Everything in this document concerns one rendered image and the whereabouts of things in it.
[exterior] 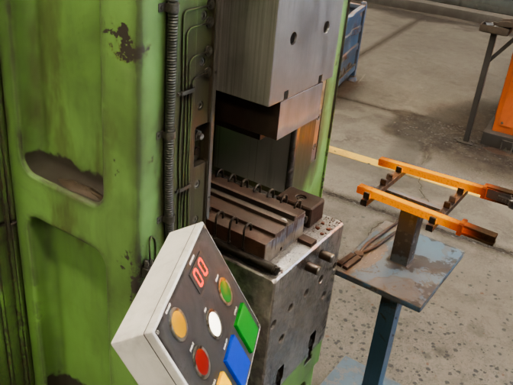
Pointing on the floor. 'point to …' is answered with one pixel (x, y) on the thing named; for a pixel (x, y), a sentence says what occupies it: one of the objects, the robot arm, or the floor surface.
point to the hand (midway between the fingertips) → (498, 195)
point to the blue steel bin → (353, 41)
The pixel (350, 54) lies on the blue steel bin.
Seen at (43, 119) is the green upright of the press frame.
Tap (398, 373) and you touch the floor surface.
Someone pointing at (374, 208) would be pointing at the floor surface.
